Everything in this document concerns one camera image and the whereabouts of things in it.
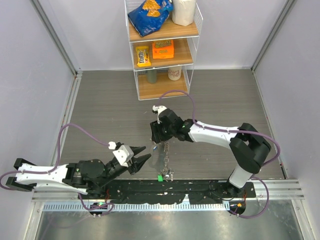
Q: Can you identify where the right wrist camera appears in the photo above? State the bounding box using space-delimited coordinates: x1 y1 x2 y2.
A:
152 105 167 122

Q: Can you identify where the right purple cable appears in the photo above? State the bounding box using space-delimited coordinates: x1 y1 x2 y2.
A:
158 89 281 219

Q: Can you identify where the white wire shelf unit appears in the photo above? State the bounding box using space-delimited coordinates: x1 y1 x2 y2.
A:
125 3 203 101

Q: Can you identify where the white printed cup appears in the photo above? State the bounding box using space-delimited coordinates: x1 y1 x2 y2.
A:
167 66 182 81

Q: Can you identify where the blue chips bag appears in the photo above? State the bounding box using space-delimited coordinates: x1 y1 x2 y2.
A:
127 0 174 37

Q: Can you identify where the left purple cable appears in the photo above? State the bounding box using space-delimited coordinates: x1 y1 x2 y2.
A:
0 122 116 216

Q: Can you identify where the white paper towel roll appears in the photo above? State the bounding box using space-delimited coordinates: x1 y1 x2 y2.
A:
172 0 196 27

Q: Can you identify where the grey green can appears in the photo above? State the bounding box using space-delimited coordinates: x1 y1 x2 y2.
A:
146 69 157 84

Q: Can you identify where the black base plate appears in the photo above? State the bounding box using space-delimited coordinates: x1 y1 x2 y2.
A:
82 179 256 205

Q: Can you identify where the green key tag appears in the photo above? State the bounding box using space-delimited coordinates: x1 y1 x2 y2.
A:
157 174 164 182

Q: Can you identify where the white slotted cable duct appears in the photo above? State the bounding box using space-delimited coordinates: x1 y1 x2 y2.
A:
42 201 230 212

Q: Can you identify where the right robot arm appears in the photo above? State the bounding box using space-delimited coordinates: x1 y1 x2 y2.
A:
150 105 272 197

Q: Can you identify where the purple cable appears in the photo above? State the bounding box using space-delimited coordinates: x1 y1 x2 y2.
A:
158 89 281 219
0 122 116 216

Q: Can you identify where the yellow candy bag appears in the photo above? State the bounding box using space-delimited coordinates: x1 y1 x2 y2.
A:
135 46 151 68

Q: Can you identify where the orange snack box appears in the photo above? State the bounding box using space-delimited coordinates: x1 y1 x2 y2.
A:
152 39 174 59

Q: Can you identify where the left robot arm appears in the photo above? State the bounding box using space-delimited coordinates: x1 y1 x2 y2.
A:
5 142 152 199

